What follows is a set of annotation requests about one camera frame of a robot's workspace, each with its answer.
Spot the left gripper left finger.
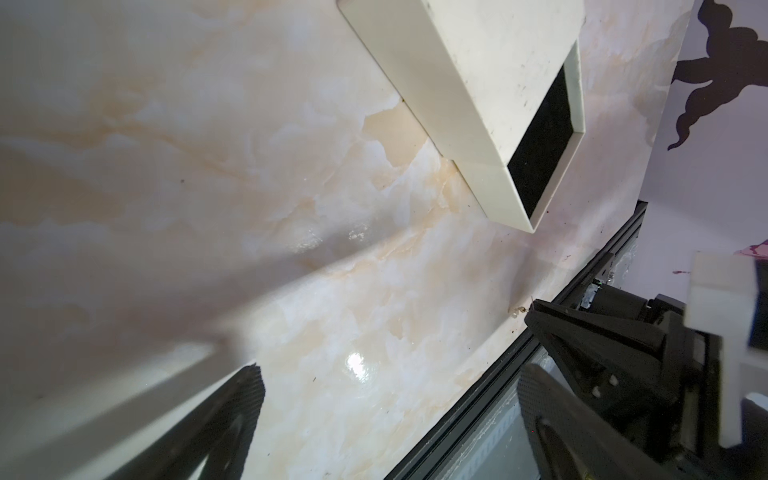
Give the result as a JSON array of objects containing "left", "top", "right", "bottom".
[{"left": 110, "top": 364, "right": 266, "bottom": 479}]

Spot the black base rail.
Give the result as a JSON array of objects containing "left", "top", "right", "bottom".
[{"left": 383, "top": 200, "right": 649, "bottom": 480}]

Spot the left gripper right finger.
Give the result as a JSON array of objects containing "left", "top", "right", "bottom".
[{"left": 517, "top": 364, "right": 673, "bottom": 479}]

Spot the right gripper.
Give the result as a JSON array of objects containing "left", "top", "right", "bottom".
[{"left": 525, "top": 284, "right": 767, "bottom": 479}]

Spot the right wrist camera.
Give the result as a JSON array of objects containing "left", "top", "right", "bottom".
[{"left": 684, "top": 252, "right": 767, "bottom": 448}]

